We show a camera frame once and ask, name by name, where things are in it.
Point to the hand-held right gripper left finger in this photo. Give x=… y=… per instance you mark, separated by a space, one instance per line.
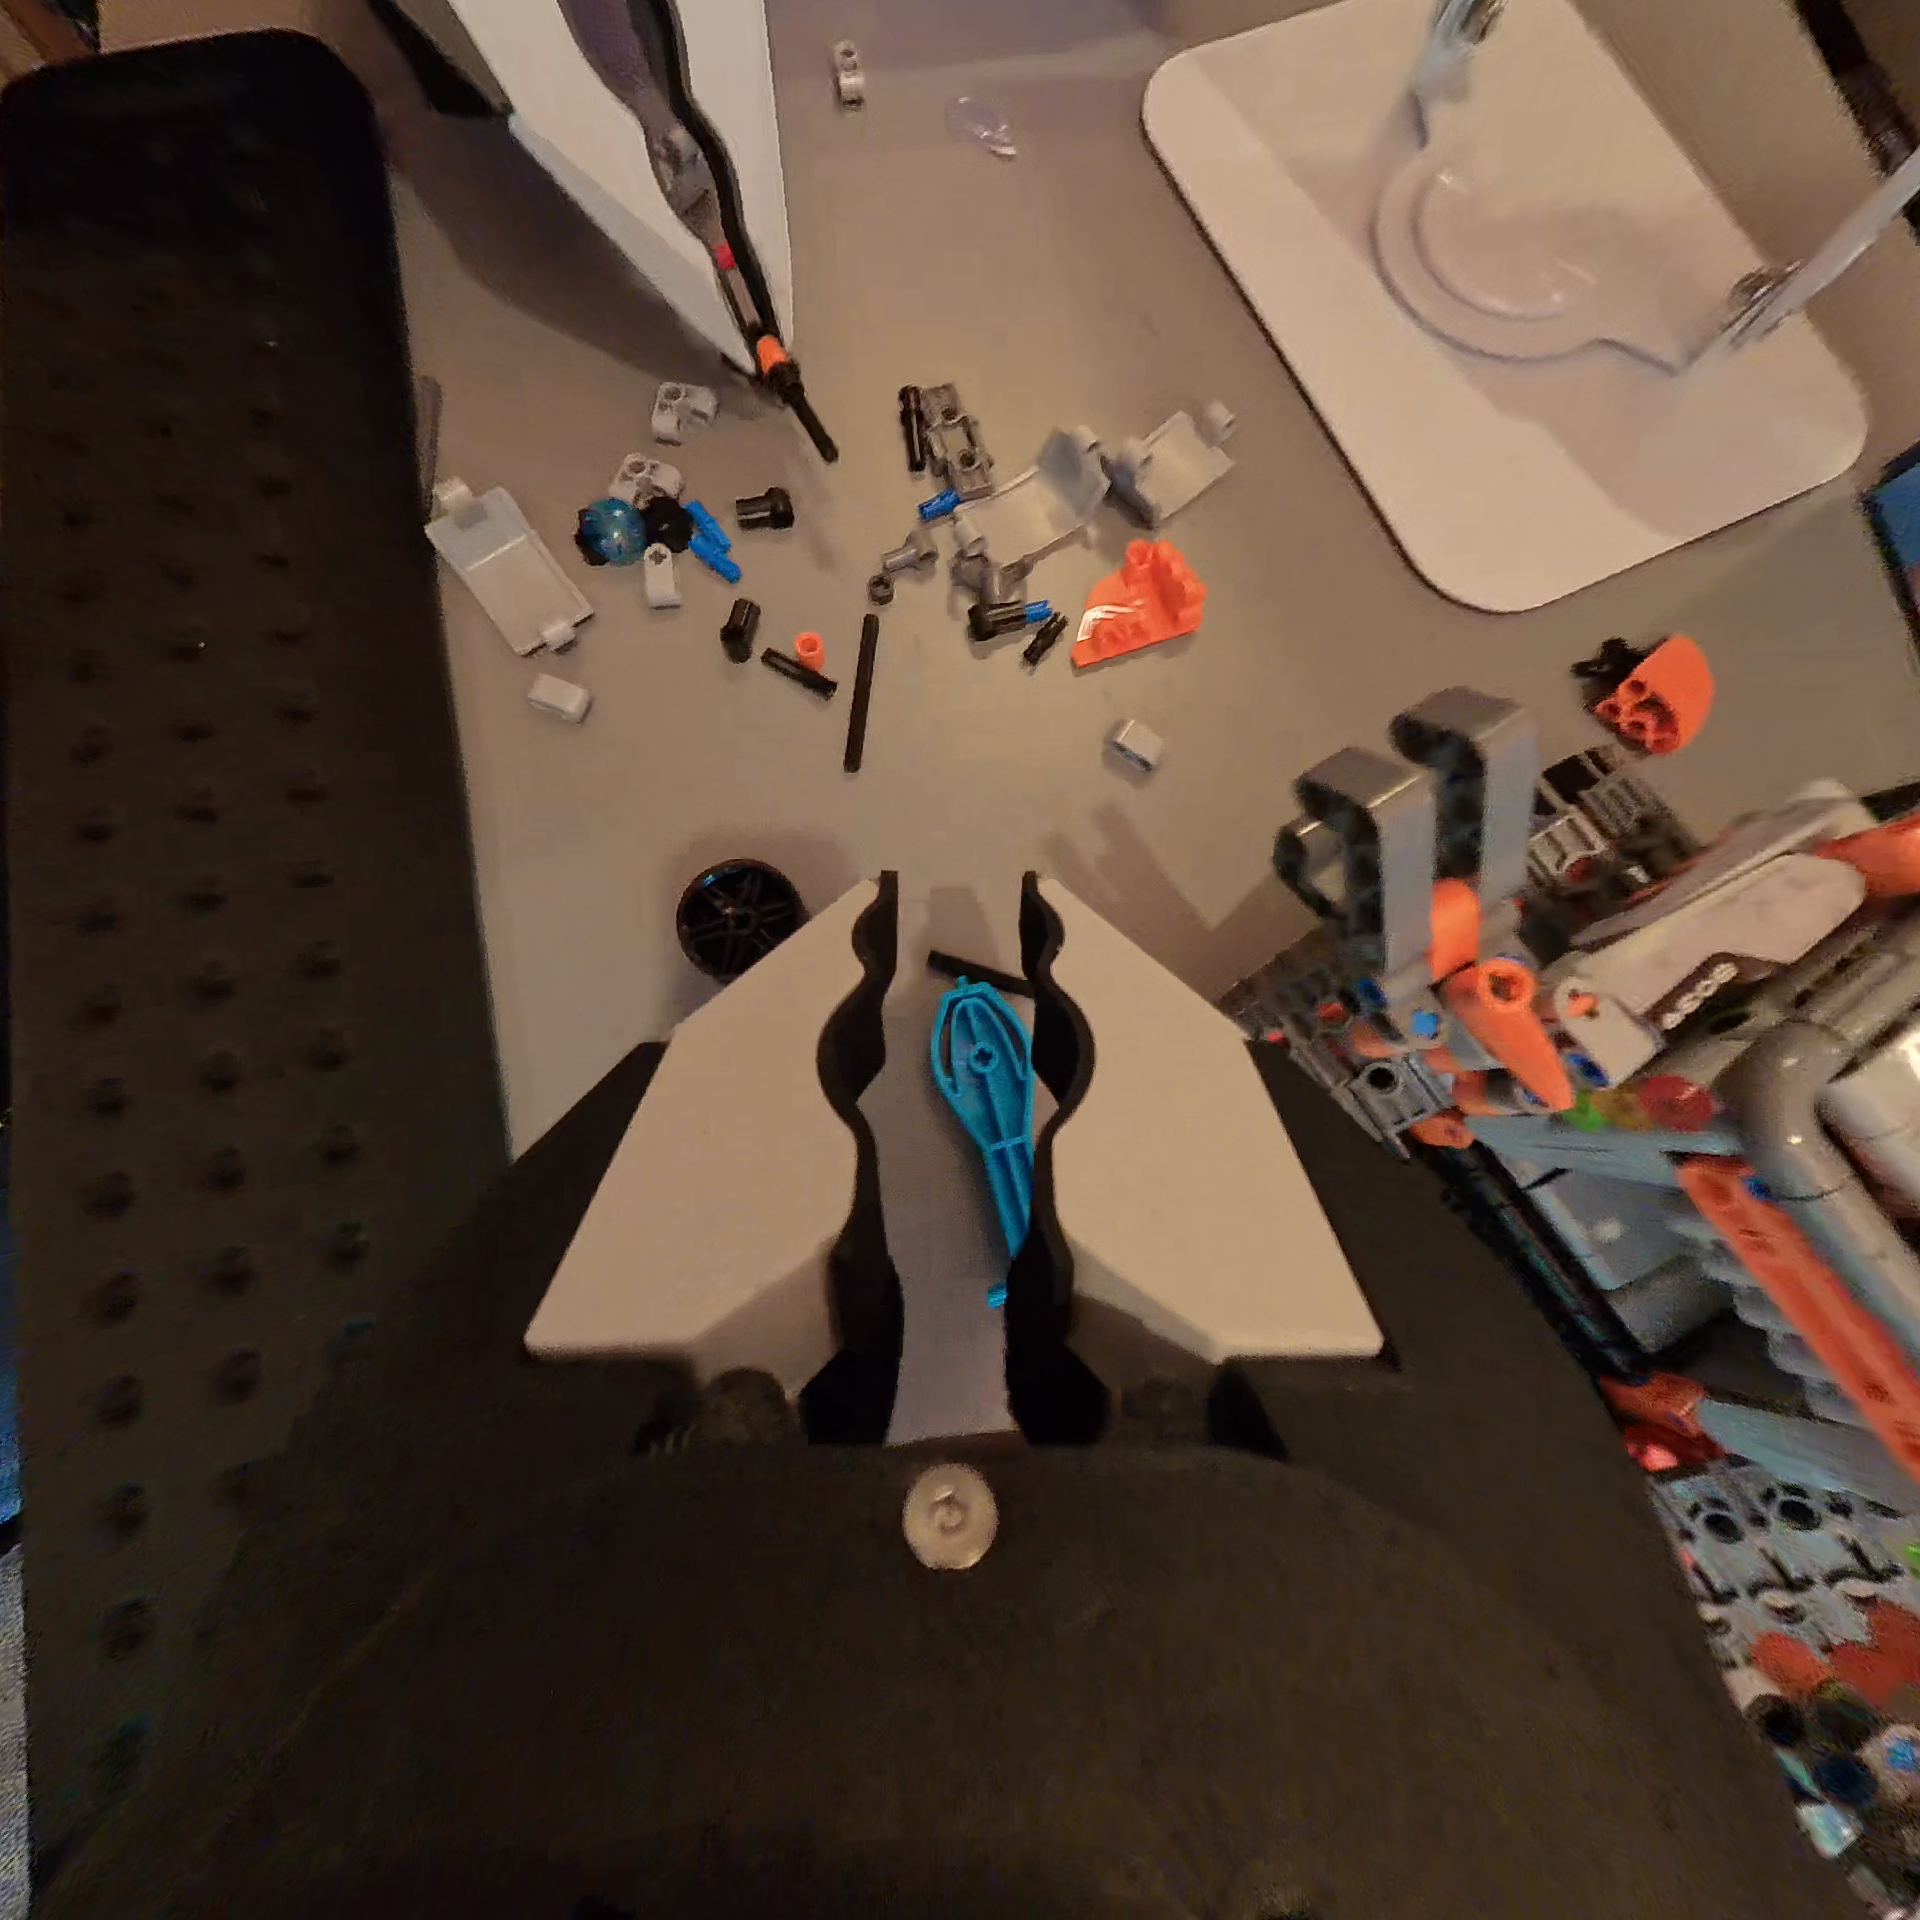
x=690 y=1200

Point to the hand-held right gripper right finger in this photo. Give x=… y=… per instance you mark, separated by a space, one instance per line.
x=1215 y=1200

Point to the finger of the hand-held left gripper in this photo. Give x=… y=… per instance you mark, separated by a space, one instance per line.
x=743 y=134
x=555 y=89

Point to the black axle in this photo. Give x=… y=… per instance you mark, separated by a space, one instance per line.
x=864 y=689
x=810 y=421

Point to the small light grey connector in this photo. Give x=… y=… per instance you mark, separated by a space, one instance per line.
x=848 y=76

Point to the clear plastic scrap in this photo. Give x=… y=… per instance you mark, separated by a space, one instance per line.
x=984 y=127

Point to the blue plastic separator tool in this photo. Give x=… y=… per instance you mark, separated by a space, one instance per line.
x=984 y=1049

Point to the light grey cross connector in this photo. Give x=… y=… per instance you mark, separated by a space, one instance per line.
x=685 y=413
x=644 y=479

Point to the black spoked wheel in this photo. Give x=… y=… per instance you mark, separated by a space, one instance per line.
x=734 y=916

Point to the black axle connector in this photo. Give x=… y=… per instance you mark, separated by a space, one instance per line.
x=764 y=506

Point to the blue transparent dome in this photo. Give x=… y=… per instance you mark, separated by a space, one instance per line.
x=613 y=534

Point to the grey angled connector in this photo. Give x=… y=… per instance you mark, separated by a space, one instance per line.
x=905 y=554

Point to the light grey axle connector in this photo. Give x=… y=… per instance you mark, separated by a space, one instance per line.
x=663 y=581

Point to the small grey beam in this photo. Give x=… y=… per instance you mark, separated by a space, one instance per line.
x=1135 y=747
x=558 y=699

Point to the grey curved panel piece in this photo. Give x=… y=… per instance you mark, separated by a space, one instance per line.
x=1170 y=463
x=1034 y=519
x=510 y=577

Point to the grey orange toy tracked robot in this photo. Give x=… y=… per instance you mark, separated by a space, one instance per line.
x=1724 y=974

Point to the black dimpled pad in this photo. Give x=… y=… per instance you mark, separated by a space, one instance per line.
x=194 y=900

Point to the orange sloped panel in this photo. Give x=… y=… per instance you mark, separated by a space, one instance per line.
x=1140 y=607

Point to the white book stand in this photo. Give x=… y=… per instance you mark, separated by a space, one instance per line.
x=1574 y=449

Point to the dark grey frame connector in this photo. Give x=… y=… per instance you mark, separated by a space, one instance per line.
x=960 y=443

